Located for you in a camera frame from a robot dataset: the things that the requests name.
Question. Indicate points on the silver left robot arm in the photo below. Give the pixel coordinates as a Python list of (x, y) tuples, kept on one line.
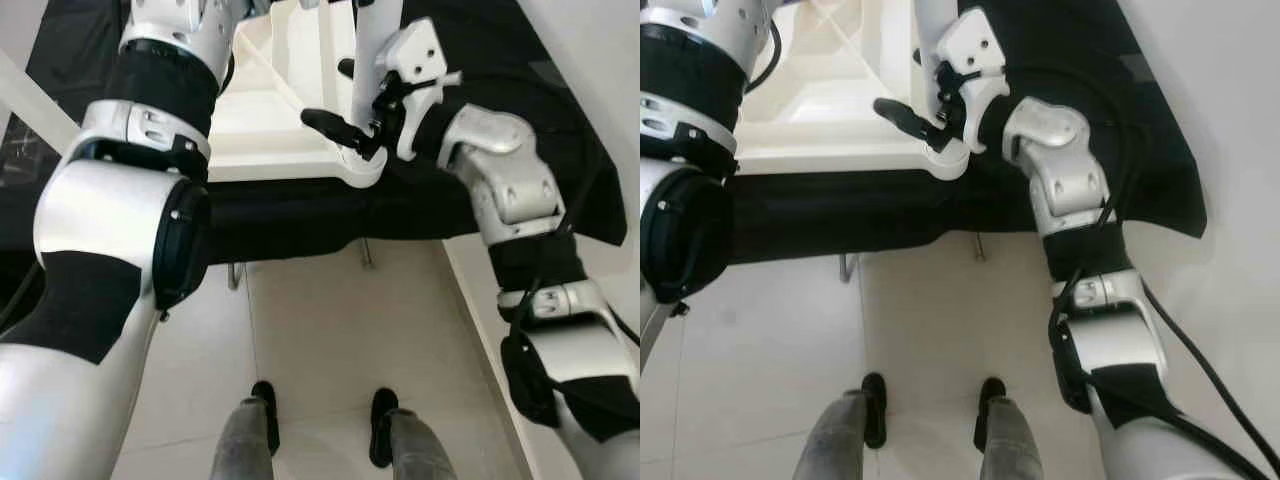
[(690, 60), (110, 210)]

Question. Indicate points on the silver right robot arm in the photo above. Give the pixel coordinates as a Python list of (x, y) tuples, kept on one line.
[(500, 170), (1060, 170)]

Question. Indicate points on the white plastic table leg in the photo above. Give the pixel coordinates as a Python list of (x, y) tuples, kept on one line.
[(935, 20), (375, 50), (35, 100)]

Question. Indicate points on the clear tape patch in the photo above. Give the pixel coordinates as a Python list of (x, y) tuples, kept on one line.
[(15, 160)]

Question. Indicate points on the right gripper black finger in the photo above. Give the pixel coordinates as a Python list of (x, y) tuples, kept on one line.
[(910, 122), (347, 68), (340, 130)]

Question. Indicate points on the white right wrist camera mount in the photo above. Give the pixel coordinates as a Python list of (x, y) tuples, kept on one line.
[(415, 50), (975, 45)]

